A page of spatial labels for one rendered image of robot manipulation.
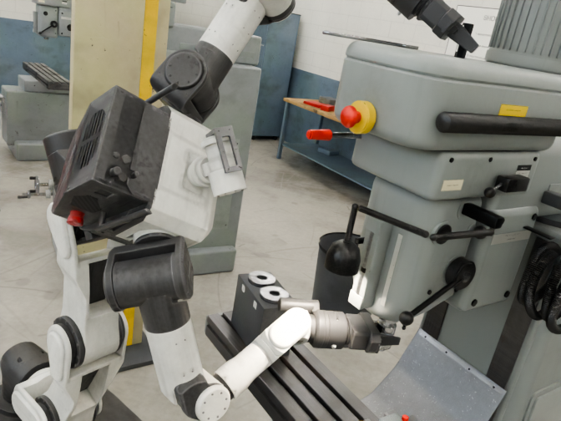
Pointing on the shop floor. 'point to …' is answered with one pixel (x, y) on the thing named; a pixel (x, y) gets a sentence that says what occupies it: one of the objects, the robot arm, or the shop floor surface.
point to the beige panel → (138, 56)
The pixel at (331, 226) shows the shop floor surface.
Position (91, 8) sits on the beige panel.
